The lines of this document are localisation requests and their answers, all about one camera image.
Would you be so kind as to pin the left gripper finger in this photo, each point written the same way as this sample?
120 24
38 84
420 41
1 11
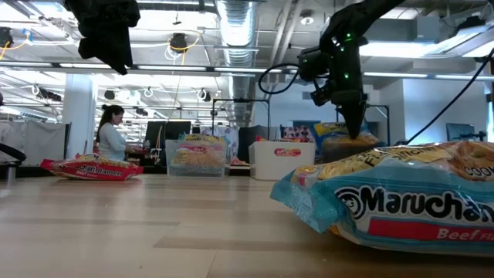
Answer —
121 50
96 46

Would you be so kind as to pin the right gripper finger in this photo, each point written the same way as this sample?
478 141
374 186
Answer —
347 116
359 114

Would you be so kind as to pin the blue soy sauce ramen pack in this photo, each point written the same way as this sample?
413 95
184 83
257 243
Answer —
328 131

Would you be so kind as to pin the light-blue beef ramen pack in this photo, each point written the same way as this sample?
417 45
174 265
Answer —
198 158
405 177

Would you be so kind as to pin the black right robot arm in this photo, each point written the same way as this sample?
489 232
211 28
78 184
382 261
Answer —
363 15

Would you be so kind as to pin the black hanging spotlight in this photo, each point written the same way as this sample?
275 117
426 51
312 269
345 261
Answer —
110 94
205 95

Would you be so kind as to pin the dotted patterned fabric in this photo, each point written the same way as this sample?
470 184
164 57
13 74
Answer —
299 133

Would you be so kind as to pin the black ceiling device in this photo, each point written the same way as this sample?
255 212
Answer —
4 36
178 41

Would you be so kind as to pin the white pillar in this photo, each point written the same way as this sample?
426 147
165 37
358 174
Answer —
79 112

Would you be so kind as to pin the round ceiling fixture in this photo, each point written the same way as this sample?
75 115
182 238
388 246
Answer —
306 18

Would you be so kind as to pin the black computer monitor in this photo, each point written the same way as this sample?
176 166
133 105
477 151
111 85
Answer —
177 130
154 133
459 131

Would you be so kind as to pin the white plastic bin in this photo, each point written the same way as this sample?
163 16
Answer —
270 166

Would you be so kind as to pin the person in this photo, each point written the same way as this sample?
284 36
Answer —
110 143

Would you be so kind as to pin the long linear ceiling light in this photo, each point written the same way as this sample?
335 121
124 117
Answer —
247 70

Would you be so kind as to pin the grey partition screen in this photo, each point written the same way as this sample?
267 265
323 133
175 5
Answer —
38 139

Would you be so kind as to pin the clear plastic bin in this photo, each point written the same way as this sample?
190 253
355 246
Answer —
170 170

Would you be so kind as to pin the black chair armrest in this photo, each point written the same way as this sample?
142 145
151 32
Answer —
11 151

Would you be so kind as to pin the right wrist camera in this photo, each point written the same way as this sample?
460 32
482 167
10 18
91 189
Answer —
314 63

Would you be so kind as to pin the rectangular grey air duct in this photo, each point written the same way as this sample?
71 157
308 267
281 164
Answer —
409 29

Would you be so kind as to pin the black metal rig frame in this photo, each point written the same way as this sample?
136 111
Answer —
241 100

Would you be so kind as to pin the wide silver air duct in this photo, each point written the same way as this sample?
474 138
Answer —
237 23

